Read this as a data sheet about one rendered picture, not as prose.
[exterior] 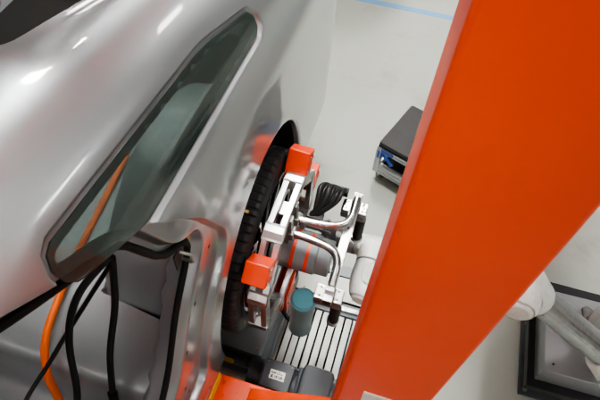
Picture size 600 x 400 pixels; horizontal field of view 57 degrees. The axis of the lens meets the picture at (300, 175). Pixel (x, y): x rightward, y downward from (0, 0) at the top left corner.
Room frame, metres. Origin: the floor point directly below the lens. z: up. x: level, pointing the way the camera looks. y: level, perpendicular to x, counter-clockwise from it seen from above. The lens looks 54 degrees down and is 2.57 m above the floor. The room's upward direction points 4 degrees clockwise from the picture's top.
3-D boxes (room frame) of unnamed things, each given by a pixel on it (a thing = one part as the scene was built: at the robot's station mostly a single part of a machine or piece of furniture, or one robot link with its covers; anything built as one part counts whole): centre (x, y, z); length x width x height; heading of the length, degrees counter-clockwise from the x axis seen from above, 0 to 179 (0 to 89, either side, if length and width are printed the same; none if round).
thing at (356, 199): (1.02, -0.10, 1.03); 0.19 x 0.18 x 0.11; 76
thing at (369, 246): (1.07, -0.32, 0.64); 0.16 x 0.13 x 0.11; 76
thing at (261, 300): (0.96, 0.04, 0.85); 0.54 x 0.07 x 0.54; 166
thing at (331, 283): (0.83, -0.05, 1.03); 0.19 x 0.18 x 0.11; 76
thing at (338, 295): (0.74, -0.12, 0.93); 0.09 x 0.05 x 0.05; 76
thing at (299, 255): (0.94, -0.03, 0.85); 0.21 x 0.14 x 0.14; 76
